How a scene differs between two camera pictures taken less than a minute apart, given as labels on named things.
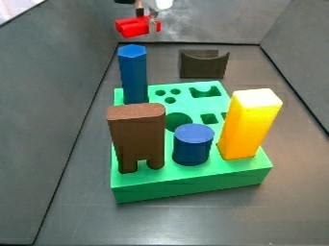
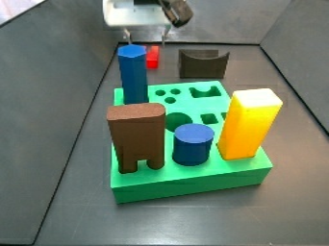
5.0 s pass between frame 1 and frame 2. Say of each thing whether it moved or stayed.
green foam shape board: stayed
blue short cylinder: stayed
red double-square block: moved
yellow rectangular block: stayed
